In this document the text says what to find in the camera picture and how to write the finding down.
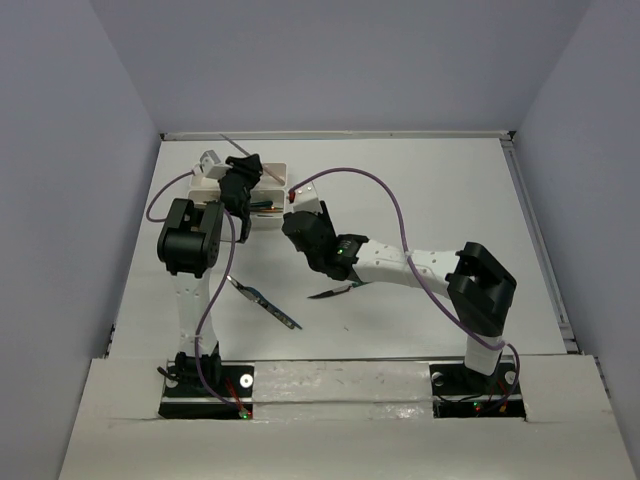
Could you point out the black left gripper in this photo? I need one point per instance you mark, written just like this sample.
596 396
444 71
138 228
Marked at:
249 167

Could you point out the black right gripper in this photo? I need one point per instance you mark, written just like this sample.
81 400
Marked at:
325 217

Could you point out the gold spoon teal handle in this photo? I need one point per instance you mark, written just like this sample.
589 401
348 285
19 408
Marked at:
262 205

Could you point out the knife with green handle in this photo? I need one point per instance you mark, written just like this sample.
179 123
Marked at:
342 289

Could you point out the dark blue plastic knife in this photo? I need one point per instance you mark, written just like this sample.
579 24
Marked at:
275 305

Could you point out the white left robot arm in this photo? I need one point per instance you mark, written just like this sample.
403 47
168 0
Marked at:
188 246

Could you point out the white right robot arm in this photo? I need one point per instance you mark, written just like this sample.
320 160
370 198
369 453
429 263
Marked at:
479 288

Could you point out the white front utensil tray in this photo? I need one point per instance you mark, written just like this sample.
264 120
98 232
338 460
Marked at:
270 219

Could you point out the white utensil tray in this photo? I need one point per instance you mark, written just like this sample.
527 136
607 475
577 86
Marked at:
274 176
270 219

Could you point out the white rear utensil tray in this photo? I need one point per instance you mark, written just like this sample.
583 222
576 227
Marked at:
274 176

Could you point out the white foam front panel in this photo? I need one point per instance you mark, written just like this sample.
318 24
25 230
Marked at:
348 420

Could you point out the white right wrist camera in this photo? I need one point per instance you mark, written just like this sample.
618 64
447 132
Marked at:
304 199

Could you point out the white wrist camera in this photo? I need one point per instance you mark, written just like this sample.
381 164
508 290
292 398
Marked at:
304 199
210 166

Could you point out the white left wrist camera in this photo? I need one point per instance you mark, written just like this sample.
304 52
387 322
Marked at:
210 166

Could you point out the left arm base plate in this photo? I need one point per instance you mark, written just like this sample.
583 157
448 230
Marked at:
188 399

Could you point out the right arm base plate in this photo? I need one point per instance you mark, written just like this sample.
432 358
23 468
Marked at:
460 393

